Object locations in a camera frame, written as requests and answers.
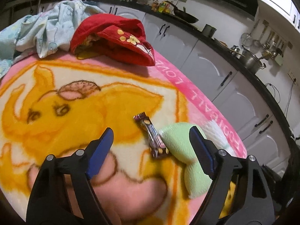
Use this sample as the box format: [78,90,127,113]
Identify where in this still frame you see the brown chocolate bar wrapper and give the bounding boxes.
[133,112,170,158]

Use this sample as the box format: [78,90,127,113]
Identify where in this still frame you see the white yarn tassel bundle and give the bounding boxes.
[201,120,231,150]

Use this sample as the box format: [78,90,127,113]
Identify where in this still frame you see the small steel canister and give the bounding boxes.
[202,24,217,38]

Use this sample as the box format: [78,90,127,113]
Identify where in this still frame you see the light blue patterned cloth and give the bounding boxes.
[1,0,104,77]

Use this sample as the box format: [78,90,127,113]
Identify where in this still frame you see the black wok pan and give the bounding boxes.
[166,1,199,24]

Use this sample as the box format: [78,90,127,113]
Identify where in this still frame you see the red embroidered cloth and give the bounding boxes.
[70,13,156,67]

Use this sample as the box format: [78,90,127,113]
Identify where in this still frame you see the large steel stockpot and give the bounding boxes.
[239,48,266,74]

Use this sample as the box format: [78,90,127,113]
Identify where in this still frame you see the pink cartoon fleece blanket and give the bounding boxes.
[1,53,247,224]

